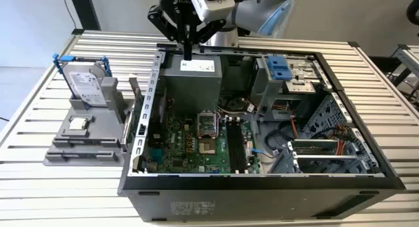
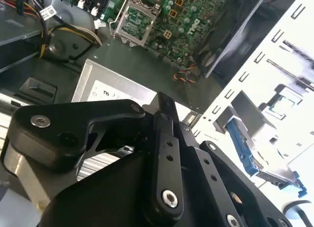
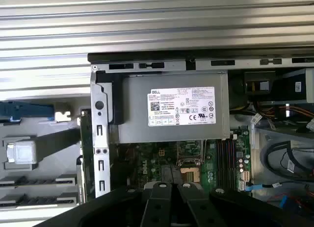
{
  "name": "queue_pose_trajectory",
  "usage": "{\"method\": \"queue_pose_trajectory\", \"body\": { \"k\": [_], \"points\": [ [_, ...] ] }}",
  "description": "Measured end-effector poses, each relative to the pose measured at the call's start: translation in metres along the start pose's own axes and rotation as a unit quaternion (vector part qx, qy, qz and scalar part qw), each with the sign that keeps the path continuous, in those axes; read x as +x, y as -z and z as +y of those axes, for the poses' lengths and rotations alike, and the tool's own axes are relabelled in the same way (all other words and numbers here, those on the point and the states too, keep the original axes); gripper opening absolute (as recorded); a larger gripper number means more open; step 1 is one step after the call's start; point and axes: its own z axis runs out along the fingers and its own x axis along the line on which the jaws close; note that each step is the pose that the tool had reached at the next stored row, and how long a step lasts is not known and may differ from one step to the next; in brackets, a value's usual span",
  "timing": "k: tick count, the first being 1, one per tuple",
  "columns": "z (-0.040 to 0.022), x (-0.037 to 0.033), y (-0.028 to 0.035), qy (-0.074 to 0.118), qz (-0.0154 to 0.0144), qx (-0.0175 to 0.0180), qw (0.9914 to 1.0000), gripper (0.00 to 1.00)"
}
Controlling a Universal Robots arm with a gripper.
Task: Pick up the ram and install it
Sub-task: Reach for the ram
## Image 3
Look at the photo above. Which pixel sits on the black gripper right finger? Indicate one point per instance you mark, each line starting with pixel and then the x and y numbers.
pixel 198 207

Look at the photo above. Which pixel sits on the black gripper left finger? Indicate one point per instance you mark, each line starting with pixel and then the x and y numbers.
pixel 157 207

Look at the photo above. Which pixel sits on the black RAM slot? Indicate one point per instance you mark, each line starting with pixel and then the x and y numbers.
pixel 218 163
pixel 228 163
pixel 232 163
pixel 223 163

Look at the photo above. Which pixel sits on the CPU socket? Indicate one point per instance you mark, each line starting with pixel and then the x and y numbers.
pixel 189 173

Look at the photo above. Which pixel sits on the green motherboard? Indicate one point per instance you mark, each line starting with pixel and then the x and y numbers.
pixel 147 160

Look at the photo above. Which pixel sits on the metal socket cover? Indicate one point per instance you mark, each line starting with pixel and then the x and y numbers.
pixel 178 152

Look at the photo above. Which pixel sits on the green graphics card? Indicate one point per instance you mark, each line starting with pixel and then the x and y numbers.
pixel 87 143

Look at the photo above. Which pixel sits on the grey power supply unit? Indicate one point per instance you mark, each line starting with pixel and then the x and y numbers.
pixel 137 114

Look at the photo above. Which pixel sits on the grey parts rack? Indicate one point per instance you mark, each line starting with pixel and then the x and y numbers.
pixel 54 168

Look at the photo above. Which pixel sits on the silver CPU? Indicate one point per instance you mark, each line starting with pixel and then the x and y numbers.
pixel 23 152

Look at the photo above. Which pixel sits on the black open PC case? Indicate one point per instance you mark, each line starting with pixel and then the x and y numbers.
pixel 147 56

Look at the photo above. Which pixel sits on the hard disk with blue carrier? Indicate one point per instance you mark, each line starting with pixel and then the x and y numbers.
pixel 24 111

